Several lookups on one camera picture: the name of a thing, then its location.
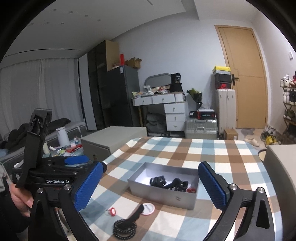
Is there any black beaded spiral bracelet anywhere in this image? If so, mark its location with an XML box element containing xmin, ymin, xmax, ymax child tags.
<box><xmin>112</xmin><ymin>218</ymin><xmax>138</xmax><ymax>240</ymax></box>

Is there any red-rimmed pin badge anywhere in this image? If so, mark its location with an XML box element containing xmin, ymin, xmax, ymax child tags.
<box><xmin>141</xmin><ymin>202</ymin><xmax>156</xmax><ymax>216</ymax></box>

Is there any black claw hair clip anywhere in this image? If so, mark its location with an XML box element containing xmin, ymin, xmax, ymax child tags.
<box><xmin>149</xmin><ymin>176</ymin><xmax>167</xmax><ymax>188</ymax></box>

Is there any person's left hand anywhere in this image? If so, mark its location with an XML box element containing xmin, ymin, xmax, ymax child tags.
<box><xmin>10</xmin><ymin>184</ymin><xmax>34</xmax><ymax>217</ymax></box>

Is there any white cylindrical humidifier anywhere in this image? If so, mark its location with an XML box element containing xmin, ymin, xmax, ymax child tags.
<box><xmin>56</xmin><ymin>126</ymin><xmax>70</xmax><ymax>147</ymax></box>

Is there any grey drawer cabinet left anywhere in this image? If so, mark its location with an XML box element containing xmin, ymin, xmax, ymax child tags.
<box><xmin>81</xmin><ymin>126</ymin><xmax>147</xmax><ymax>162</ymax></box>

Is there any plaid checkered tablecloth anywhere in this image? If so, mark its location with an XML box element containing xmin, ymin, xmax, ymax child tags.
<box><xmin>78</xmin><ymin>136</ymin><xmax>282</xmax><ymax>241</ymax></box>

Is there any silver rectangular storage box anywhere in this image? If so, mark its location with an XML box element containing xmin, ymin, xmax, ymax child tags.
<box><xmin>128</xmin><ymin>162</ymin><xmax>199</xmax><ymax>210</ymax></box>

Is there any cardboard box on floor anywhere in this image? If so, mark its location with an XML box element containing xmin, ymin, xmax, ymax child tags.
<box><xmin>223</xmin><ymin>128</ymin><xmax>238</xmax><ymax>141</ymax></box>

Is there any grey cabinet right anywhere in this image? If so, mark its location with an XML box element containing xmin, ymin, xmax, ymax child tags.
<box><xmin>263</xmin><ymin>145</ymin><xmax>295</xmax><ymax>237</ymax></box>

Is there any silver suitcase lying flat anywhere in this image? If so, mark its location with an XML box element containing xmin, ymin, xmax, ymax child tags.
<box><xmin>185</xmin><ymin>118</ymin><xmax>218</xmax><ymax>140</ymax></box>

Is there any white curtain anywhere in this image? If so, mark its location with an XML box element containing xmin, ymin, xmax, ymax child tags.
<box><xmin>1</xmin><ymin>58</ymin><xmax>83</xmax><ymax>136</ymax></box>

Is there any black wardrobe shelf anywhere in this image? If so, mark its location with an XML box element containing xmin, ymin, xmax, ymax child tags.
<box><xmin>87</xmin><ymin>41</ymin><xmax>110</xmax><ymax>130</ymax></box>

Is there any black red box on suitcase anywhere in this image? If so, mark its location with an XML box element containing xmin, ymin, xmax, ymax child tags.
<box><xmin>189</xmin><ymin>109</ymin><xmax>216</xmax><ymax>120</ymax></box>

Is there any black refrigerator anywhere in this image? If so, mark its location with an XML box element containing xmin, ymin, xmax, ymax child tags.
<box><xmin>97</xmin><ymin>65</ymin><xmax>140</xmax><ymax>127</ymax></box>

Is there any black wrapped flower bouquet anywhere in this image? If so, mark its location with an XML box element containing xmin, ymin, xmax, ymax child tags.
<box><xmin>186</xmin><ymin>88</ymin><xmax>203</xmax><ymax>111</ymax></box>

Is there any tall flat cardboard sheet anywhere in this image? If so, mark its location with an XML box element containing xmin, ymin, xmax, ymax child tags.
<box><xmin>105</xmin><ymin>40</ymin><xmax>120</xmax><ymax>71</ymax></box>

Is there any white dressing desk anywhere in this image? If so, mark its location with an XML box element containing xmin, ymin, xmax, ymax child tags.
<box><xmin>132</xmin><ymin>92</ymin><xmax>188</xmax><ymax>132</ymax></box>

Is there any open cardboard box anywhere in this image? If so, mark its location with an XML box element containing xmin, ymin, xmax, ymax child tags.
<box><xmin>125</xmin><ymin>57</ymin><xmax>142</xmax><ymax>69</ymax></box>

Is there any black red shoe box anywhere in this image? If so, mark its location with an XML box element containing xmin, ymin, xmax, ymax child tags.
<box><xmin>214</xmin><ymin>74</ymin><xmax>232</xmax><ymax>89</ymax></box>

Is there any grey arched mirror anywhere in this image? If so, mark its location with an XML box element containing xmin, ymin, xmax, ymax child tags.
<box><xmin>144</xmin><ymin>73</ymin><xmax>171</xmax><ymax>88</ymax></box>

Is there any wooden shoe rack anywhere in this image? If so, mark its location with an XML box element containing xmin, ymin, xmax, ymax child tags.
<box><xmin>280</xmin><ymin>74</ymin><xmax>296</xmax><ymax>143</ymax></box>

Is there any yellow shoe box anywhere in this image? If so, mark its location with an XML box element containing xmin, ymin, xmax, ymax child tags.
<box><xmin>212</xmin><ymin>66</ymin><xmax>231</xmax><ymax>75</ymax></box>

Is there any wooden door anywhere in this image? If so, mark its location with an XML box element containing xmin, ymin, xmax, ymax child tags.
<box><xmin>215</xmin><ymin>25</ymin><xmax>268</xmax><ymax>128</ymax></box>

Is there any wall light switch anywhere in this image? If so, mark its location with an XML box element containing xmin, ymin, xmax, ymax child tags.
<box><xmin>288</xmin><ymin>51</ymin><xmax>293</xmax><ymax>60</ymax></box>

